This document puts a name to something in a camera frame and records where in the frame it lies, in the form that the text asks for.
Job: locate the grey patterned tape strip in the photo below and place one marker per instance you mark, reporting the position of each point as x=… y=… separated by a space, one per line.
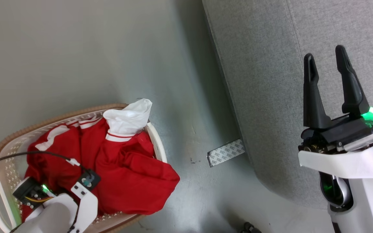
x=226 y=152

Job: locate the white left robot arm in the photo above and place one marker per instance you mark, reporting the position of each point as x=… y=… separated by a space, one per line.
x=53 y=216

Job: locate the white basket with brown rim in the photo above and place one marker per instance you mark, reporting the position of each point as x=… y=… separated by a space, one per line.
x=5 y=171

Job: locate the small black object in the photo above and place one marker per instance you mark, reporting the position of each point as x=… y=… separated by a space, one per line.
x=249 y=228

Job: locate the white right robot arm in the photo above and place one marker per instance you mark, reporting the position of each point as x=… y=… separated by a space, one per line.
x=367 y=200

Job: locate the red garment with white stripes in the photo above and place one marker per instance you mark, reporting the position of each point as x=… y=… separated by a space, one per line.
x=131 y=174

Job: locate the grey fabric sofa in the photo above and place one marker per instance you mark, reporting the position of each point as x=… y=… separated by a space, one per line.
x=264 y=81

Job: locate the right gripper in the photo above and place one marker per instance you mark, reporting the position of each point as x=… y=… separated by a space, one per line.
x=345 y=132

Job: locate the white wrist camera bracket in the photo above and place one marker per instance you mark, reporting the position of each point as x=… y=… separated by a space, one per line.
x=86 y=197

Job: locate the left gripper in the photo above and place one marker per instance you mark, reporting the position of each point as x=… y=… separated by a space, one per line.
x=29 y=192

